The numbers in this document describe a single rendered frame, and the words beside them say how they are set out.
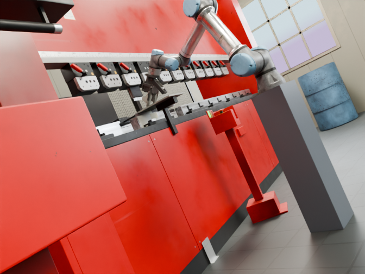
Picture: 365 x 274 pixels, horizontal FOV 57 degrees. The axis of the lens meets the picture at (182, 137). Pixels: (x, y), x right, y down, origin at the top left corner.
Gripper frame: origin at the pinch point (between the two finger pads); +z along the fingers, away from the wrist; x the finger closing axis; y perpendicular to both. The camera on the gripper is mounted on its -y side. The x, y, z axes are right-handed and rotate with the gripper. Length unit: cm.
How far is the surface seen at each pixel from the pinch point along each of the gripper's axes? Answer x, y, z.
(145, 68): -17.3, 20.9, -19.0
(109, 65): 18.1, 22.7, -21.3
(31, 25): 115, -30, -47
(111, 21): -3, 43, -45
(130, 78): 4.3, 16.2, -14.1
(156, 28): -56, 43, -45
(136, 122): 13.4, 0.6, 9.0
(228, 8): -216, 52, -77
